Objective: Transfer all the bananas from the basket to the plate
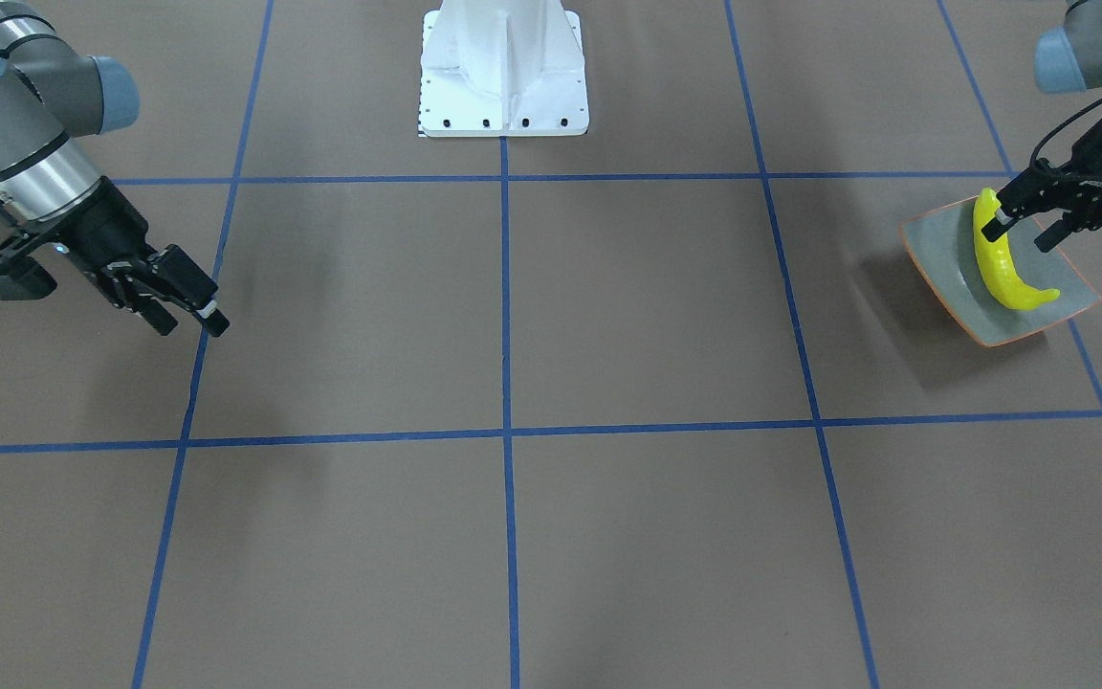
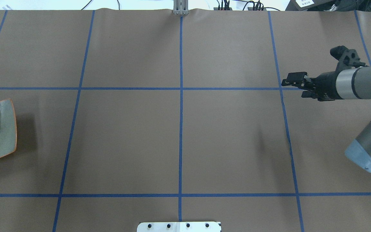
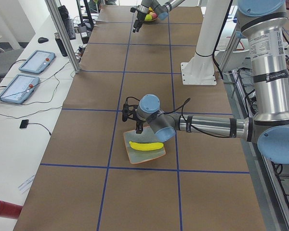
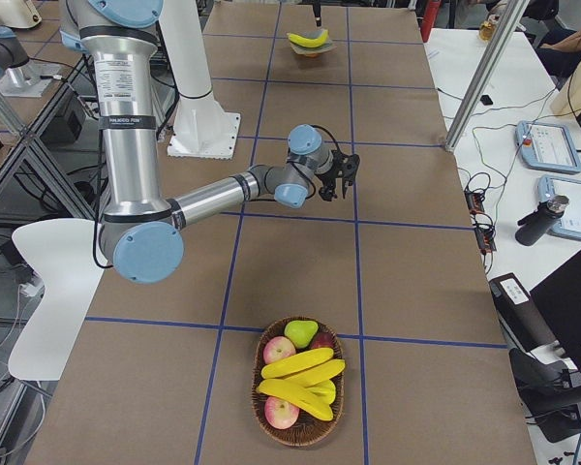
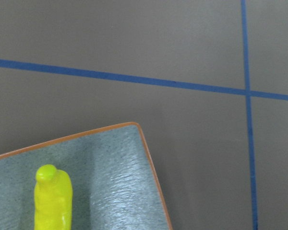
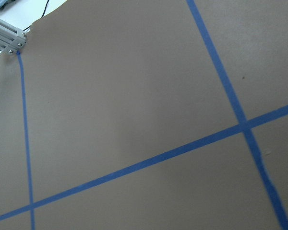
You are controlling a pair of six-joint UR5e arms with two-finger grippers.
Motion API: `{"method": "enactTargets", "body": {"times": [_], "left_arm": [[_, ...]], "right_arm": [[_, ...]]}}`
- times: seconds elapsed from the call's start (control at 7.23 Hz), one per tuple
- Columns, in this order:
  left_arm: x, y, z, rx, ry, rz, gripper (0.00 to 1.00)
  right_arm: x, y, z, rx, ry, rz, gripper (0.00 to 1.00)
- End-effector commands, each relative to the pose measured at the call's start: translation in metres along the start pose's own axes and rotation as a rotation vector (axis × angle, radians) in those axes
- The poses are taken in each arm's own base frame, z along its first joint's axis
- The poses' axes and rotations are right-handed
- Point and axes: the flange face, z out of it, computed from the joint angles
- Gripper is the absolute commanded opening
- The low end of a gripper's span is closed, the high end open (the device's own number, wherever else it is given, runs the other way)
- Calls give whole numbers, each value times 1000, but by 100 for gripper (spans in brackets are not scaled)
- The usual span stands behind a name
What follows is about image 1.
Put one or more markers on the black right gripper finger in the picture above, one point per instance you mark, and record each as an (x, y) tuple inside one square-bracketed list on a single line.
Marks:
[(178, 279), (141, 300)]

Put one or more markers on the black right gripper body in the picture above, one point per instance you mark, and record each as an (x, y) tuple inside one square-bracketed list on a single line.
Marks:
[(99, 226)]

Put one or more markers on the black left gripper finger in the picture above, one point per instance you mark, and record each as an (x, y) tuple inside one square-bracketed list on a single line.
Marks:
[(1080, 213), (1033, 191)]

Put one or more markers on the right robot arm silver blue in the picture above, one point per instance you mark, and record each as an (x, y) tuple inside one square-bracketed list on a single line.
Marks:
[(53, 193)]

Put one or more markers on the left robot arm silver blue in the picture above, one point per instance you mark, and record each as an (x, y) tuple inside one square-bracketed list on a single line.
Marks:
[(1068, 59)]

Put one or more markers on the grey square plate orange rim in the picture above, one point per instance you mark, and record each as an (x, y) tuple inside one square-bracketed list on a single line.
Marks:
[(940, 246)]

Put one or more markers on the brown paper table cover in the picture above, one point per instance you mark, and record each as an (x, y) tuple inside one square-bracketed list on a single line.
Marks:
[(662, 406)]

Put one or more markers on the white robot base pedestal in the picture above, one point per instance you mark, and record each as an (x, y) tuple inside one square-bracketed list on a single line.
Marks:
[(502, 69)]

